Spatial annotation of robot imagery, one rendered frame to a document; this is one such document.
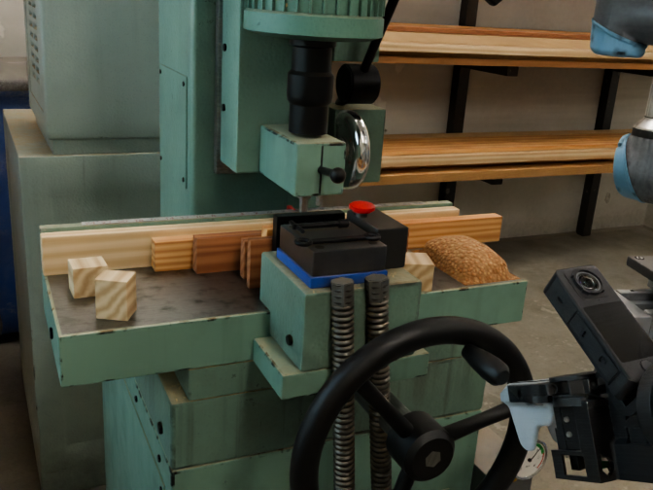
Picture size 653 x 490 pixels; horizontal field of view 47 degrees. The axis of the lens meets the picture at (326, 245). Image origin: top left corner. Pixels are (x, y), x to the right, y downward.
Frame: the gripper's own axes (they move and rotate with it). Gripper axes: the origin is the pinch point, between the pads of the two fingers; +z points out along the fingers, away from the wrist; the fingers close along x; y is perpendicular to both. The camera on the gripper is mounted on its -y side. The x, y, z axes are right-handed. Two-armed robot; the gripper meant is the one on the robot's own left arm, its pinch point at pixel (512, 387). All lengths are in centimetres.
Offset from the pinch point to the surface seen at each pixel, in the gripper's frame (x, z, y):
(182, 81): -18, 44, -49
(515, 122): 209, 245, -122
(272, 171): -9.8, 32.0, -31.3
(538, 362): 137, 169, 1
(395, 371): -4.2, 15.0, -2.8
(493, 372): -2.5, -0.9, -1.7
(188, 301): -24.5, 25.2, -13.7
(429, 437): -5.6, 7.0, 3.9
